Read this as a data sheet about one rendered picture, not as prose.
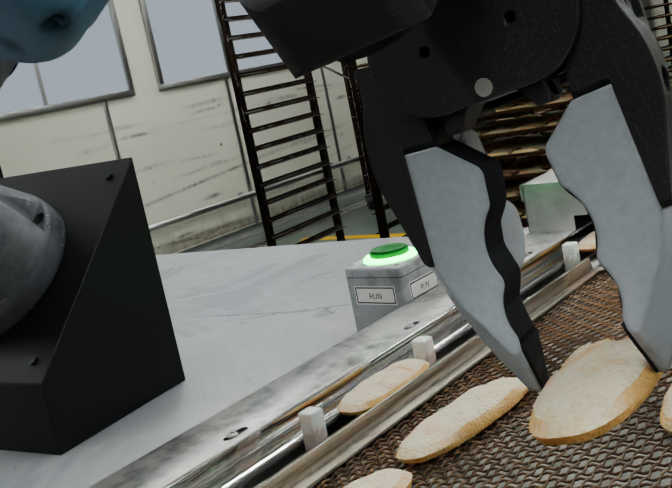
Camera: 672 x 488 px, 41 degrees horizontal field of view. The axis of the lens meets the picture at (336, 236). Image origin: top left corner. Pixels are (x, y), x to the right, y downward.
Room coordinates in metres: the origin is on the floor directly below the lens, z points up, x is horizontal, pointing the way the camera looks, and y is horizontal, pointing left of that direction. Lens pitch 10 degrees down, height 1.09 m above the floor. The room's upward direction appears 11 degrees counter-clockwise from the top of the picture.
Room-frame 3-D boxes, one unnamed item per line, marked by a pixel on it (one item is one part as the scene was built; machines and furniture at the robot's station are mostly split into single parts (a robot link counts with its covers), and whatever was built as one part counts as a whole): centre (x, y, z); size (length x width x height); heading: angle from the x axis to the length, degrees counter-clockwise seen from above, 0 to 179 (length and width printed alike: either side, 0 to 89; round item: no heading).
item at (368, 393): (0.65, -0.01, 0.86); 0.10 x 0.04 x 0.01; 139
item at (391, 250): (0.89, -0.05, 0.90); 0.04 x 0.04 x 0.02
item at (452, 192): (0.32, -0.06, 1.02); 0.06 x 0.03 x 0.09; 147
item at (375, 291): (0.89, -0.05, 0.84); 0.08 x 0.08 x 0.11; 49
